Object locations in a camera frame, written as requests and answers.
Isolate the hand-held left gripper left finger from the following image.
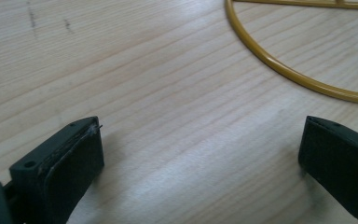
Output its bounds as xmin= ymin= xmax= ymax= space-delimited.
xmin=8 ymin=116 xmax=105 ymax=224

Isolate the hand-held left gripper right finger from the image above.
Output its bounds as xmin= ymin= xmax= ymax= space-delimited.
xmin=297 ymin=115 xmax=358 ymax=224

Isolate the yellow wire hoop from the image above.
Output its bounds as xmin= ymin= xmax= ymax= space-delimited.
xmin=224 ymin=0 xmax=358 ymax=105

